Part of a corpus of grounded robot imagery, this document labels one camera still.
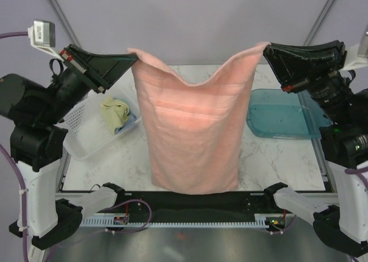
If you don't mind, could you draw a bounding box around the right aluminium frame post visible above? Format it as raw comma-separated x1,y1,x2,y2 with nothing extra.
303,0,336,45

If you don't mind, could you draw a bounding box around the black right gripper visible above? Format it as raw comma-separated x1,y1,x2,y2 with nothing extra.
261,37,354,124

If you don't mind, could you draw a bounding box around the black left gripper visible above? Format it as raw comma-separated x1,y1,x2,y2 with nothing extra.
43,40,141,121

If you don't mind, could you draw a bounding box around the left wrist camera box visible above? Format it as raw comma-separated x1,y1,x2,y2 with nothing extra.
28,20,59,57

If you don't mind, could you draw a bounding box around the white slotted cable duct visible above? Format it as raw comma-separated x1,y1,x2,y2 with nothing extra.
81,213,274,228

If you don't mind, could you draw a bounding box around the pink towel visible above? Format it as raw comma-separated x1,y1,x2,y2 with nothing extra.
128,42,267,195

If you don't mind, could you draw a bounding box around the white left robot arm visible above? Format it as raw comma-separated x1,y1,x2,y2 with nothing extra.
1,45,137,250

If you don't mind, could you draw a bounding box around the white perforated plastic basket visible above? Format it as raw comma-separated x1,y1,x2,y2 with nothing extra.
58,94,141,161

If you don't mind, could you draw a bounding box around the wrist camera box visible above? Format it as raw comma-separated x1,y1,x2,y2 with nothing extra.
341,28,368,71
28,20,59,57

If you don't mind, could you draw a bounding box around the yellow towel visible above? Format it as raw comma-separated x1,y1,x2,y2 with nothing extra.
100,95,117,135

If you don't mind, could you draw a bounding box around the aluminium frame post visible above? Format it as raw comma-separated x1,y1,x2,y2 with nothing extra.
47,0,80,46
303,0,336,45

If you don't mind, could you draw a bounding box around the left aluminium frame post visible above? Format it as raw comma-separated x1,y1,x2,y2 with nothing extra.
47,0,80,46

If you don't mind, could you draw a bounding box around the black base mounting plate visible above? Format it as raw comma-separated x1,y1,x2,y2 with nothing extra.
92,190,297,224

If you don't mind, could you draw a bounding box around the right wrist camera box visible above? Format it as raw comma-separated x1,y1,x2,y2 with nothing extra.
341,28,368,71

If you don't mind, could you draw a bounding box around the blue towel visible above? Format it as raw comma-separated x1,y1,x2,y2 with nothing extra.
114,99,137,134

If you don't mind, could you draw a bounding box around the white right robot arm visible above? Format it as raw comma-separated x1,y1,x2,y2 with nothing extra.
262,40,367,258

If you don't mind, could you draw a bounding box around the teal translucent plastic tub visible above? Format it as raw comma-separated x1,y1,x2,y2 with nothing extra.
246,89,332,140

